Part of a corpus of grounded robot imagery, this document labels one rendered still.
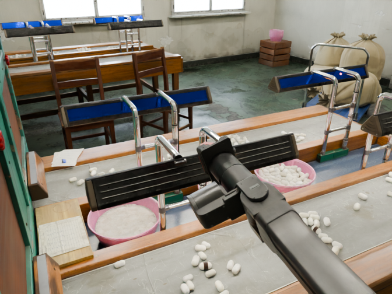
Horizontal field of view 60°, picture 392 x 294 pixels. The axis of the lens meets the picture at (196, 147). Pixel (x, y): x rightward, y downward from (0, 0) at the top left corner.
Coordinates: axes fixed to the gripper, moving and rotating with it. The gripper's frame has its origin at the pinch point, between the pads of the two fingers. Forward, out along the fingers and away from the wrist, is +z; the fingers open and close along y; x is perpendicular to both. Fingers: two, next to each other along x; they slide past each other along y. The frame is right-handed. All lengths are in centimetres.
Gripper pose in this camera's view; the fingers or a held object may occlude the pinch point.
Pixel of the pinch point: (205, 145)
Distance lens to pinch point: 76.3
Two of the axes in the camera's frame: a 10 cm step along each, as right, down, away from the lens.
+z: -3.6, -4.2, 8.3
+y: 3.1, 7.9, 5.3
